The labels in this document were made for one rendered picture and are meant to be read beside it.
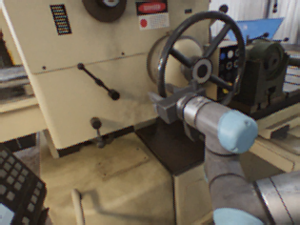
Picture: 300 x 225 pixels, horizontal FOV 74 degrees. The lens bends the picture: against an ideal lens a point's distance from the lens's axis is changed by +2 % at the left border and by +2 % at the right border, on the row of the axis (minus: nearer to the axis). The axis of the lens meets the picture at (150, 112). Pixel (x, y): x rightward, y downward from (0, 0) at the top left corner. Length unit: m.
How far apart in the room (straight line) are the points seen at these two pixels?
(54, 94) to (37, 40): 0.18
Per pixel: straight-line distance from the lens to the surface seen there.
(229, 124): 0.40
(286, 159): 1.38
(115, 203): 1.21
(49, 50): 0.75
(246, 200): 0.38
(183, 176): 1.34
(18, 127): 1.13
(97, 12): 0.75
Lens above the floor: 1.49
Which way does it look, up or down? 26 degrees down
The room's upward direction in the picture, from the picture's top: 6 degrees counter-clockwise
